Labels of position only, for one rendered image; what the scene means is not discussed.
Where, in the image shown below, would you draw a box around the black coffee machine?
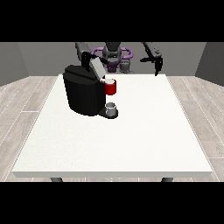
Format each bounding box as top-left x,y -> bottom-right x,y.
62,64 -> 119,119

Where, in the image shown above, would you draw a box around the grey robot trunk purple rings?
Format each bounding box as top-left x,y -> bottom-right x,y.
90,42 -> 135,74

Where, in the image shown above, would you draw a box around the red pod holder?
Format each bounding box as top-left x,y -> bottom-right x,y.
103,78 -> 118,96

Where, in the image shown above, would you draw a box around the small grey cup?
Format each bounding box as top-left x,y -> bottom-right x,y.
104,101 -> 118,116

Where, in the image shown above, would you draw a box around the small grey coffee pod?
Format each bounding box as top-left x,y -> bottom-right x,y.
119,60 -> 131,74

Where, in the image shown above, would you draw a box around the pale grey machine lid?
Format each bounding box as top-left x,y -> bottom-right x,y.
88,56 -> 106,80

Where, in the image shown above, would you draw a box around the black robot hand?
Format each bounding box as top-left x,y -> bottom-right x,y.
139,54 -> 165,77
80,51 -> 109,73

